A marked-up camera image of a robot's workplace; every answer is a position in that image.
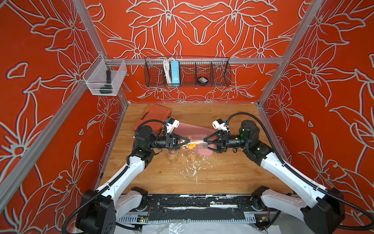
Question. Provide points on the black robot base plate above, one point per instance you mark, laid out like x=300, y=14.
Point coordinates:
x=225, y=208

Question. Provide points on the clear cookie jar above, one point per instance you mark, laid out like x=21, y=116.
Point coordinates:
x=197, y=142
x=192, y=154
x=172, y=155

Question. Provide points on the black wire wall basket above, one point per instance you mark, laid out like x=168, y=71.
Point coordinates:
x=217, y=70

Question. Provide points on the clear plastic wall bin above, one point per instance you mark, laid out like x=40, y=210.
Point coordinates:
x=95, y=76

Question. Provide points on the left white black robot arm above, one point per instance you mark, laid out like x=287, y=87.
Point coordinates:
x=100, y=209

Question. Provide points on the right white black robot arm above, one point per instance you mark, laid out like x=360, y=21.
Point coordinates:
x=320, y=208

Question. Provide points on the orange plastic tool case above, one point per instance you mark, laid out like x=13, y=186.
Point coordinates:
x=153, y=112

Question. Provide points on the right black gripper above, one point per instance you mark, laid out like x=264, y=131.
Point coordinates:
x=223, y=146

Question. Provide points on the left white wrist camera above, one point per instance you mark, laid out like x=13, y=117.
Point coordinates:
x=171, y=125

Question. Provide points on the dark green flashlight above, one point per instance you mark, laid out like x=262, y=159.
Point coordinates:
x=107, y=88

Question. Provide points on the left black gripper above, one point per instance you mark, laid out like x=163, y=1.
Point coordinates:
x=170, y=142

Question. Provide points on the pink plastic tray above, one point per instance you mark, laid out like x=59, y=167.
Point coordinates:
x=185, y=129

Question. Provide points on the light blue box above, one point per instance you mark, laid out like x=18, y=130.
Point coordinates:
x=175, y=74

